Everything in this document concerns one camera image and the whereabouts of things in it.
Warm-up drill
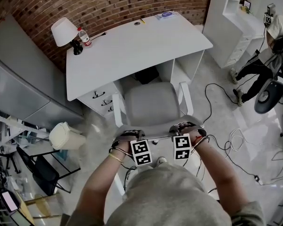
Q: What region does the pale grey refrigerator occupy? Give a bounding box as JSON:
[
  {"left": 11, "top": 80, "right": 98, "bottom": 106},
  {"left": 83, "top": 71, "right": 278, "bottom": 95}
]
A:
[{"left": 0, "top": 15, "right": 85, "bottom": 129}]

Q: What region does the clear bag with blue label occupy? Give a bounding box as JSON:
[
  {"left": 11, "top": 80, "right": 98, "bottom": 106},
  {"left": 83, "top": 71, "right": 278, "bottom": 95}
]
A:
[{"left": 155, "top": 10, "right": 180, "bottom": 21}]

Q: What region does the teal storage box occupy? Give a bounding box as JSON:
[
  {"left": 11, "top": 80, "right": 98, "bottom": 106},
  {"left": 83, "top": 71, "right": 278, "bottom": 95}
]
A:
[{"left": 58, "top": 149, "right": 69, "bottom": 161}]

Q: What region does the dark screen monitor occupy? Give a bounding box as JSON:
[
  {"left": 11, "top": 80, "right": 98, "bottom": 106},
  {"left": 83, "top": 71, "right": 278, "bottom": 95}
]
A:
[{"left": 9, "top": 208, "right": 35, "bottom": 226}]

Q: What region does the white bookcase cabinet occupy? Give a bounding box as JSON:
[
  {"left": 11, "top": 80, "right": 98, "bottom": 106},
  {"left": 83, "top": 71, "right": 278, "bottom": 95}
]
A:
[{"left": 202, "top": 0, "right": 272, "bottom": 68}]

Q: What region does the yellow wooden stool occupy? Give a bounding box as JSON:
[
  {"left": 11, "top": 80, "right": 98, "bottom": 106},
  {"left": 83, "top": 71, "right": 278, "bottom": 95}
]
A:
[{"left": 20, "top": 193, "right": 62, "bottom": 226}]

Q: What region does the black cable with small adapter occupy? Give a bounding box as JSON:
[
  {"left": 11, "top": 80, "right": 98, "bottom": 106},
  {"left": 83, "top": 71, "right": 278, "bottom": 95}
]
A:
[{"left": 224, "top": 140, "right": 265, "bottom": 186}]

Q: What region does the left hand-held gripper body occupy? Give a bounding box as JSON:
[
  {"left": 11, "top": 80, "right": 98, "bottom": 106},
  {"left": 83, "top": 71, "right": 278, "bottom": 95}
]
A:
[{"left": 130, "top": 139, "right": 152, "bottom": 167}]

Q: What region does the black folding chair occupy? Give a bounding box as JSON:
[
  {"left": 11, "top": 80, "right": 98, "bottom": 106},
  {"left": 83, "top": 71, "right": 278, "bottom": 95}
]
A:
[{"left": 16, "top": 146, "right": 81, "bottom": 197}]

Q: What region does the white coiled cable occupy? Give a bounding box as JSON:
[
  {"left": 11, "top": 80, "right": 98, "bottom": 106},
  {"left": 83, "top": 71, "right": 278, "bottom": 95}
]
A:
[{"left": 228, "top": 128, "right": 247, "bottom": 152}]

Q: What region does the black cable with long adapter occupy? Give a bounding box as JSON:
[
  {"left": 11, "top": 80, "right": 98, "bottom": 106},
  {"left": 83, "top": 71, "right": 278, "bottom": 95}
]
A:
[{"left": 202, "top": 82, "right": 241, "bottom": 125}]

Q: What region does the small pink screen device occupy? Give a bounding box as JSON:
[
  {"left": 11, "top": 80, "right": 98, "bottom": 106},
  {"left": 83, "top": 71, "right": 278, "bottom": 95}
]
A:
[{"left": 1, "top": 190, "right": 20, "bottom": 213}]

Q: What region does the person's left hand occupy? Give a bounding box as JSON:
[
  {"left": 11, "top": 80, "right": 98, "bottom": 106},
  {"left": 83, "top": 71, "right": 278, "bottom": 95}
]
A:
[{"left": 117, "top": 130, "right": 142, "bottom": 152}]

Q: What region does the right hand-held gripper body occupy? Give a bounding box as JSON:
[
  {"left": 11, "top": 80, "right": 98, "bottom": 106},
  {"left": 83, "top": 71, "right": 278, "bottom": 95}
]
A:
[{"left": 173, "top": 133, "right": 192, "bottom": 161}]

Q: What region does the white curved desk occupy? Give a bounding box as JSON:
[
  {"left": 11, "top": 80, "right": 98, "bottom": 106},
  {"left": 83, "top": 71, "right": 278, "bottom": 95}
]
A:
[{"left": 66, "top": 14, "right": 214, "bottom": 117}]

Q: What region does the white shade table lamp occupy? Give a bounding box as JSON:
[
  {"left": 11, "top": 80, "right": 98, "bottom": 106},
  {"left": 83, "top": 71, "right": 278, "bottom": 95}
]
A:
[{"left": 50, "top": 17, "right": 83, "bottom": 56}]

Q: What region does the person's left forearm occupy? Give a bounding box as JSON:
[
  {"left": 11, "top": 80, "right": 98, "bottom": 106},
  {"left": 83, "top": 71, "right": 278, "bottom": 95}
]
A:
[{"left": 81, "top": 147, "right": 133, "bottom": 223}]

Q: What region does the black and grey standing fan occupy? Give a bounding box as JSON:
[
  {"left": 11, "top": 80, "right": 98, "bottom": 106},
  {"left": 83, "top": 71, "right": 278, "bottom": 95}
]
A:
[{"left": 254, "top": 78, "right": 283, "bottom": 137}]

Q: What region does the person's right forearm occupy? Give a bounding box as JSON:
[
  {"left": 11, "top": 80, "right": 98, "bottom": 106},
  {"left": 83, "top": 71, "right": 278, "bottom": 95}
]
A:
[{"left": 191, "top": 137, "right": 250, "bottom": 221}]

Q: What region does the person's right hand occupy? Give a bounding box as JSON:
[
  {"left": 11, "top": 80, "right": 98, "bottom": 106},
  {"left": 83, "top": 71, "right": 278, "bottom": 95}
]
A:
[{"left": 177, "top": 122, "right": 197, "bottom": 137}]

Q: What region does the black rectangular case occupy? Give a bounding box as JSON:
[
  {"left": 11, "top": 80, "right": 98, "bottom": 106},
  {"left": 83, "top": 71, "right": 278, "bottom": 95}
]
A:
[{"left": 134, "top": 68, "right": 160, "bottom": 84}]

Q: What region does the red label water bottle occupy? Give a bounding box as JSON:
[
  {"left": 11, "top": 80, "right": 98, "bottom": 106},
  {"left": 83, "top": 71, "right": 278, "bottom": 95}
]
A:
[{"left": 77, "top": 26, "right": 92, "bottom": 47}]

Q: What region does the cream plastic trash bin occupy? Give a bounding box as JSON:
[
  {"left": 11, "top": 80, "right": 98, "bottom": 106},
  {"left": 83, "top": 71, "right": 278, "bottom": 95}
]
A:
[{"left": 49, "top": 121, "right": 87, "bottom": 150}]

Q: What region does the black lamp power cord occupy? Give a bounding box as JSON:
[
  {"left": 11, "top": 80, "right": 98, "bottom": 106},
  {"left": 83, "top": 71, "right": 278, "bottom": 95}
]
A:
[{"left": 91, "top": 32, "right": 107, "bottom": 41}]

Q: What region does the white framed grey chair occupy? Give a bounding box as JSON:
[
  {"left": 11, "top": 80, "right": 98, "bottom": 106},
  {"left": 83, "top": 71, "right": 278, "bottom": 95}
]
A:
[{"left": 112, "top": 81, "right": 205, "bottom": 146}]

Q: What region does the small yellow flower plant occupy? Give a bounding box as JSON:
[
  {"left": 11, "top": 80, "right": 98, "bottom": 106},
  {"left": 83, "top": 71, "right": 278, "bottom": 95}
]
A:
[{"left": 240, "top": 5, "right": 253, "bottom": 15}]

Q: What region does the red string bracelet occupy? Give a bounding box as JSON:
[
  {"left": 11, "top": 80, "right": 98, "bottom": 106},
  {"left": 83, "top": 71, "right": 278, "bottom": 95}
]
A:
[{"left": 194, "top": 129, "right": 205, "bottom": 143}]

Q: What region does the white metal shelving rack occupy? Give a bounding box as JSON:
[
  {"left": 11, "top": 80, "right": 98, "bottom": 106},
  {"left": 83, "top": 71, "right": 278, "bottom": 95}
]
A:
[{"left": 0, "top": 105, "right": 50, "bottom": 150}]

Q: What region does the person's white shoe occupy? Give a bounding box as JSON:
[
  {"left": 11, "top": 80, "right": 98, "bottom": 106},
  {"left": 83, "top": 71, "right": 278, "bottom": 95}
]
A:
[{"left": 156, "top": 156, "right": 168, "bottom": 167}]

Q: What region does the gold bracelet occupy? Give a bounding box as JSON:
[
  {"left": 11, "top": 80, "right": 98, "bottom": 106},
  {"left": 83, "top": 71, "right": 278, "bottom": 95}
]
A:
[{"left": 108, "top": 152, "right": 124, "bottom": 163}]

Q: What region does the black tripod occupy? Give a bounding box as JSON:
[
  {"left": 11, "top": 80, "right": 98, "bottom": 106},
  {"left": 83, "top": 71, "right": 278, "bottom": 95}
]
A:
[{"left": 0, "top": 151, "right": 22, "bottom": 174}]

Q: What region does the person's grey shirt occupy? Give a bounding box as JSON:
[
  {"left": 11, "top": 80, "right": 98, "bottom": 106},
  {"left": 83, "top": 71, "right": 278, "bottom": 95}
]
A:
[{"left": 103, "top": 165, "right": 266, "bottom": 226}]

